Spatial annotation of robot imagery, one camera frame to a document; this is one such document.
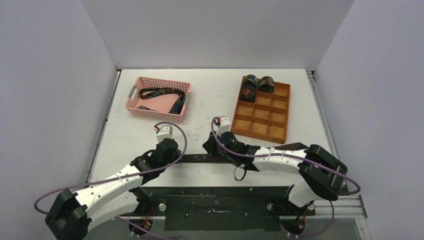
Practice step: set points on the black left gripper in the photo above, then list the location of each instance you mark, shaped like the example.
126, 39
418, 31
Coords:
177, 153

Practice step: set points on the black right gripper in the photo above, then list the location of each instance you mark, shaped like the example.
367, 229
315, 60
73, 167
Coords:
209, 145

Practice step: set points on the brown floral tie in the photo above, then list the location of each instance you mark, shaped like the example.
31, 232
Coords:
206, 158

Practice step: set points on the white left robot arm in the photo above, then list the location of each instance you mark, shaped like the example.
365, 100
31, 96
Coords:
74, 214

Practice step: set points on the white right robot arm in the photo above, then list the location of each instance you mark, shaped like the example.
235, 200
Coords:
322, 173

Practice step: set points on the wooden compartment tray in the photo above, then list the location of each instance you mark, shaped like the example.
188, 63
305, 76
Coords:
267, 117

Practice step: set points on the rolled dark floral tie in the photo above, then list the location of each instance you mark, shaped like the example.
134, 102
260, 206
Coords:
248, 88

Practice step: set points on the pink perforated plastic basket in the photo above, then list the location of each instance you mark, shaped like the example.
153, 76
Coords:
159, 99

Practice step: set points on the rolled dark grey tie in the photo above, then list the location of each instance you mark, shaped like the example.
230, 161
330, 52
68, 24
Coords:
266, 84

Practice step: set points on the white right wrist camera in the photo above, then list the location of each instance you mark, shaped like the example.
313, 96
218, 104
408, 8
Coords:
223, 125

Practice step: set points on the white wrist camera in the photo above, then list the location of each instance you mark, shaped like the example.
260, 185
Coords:
223, 125
163, 131

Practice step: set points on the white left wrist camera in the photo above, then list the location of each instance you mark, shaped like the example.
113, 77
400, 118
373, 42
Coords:
163, 131

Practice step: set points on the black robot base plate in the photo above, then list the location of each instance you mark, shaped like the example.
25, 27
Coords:
198, 209

